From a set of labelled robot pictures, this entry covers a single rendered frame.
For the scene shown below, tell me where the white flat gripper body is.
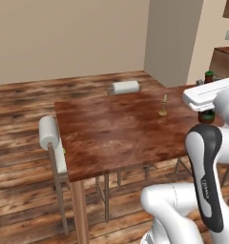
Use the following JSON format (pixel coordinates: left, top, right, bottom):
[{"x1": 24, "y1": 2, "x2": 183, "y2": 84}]
[{"x1": 182, "y1": 75, "x2": 229, "y2": 112}]

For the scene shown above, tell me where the dark beer bottle green label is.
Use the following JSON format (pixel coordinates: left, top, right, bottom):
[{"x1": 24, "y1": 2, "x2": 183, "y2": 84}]
[{"x1": 198, "y1": 71, "x2": 217, "y2": 125}]

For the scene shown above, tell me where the wooden base cabinet run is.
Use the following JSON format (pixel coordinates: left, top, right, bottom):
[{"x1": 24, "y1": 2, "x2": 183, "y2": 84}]
[{"x1": 208, "y1": 46, "x2": 229, "y2": 81}]

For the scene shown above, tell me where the candle on brass holder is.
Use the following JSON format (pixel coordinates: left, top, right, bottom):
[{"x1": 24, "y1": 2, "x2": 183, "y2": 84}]
[{"x1": 158, "y1": 93, "x2": 169, "y2": 117}]

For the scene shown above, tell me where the wooden dining table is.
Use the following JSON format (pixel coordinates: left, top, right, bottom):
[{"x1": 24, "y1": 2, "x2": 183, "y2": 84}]
[{"x1": 53, "y1": 84, "x2": 227, "y2": 244}]

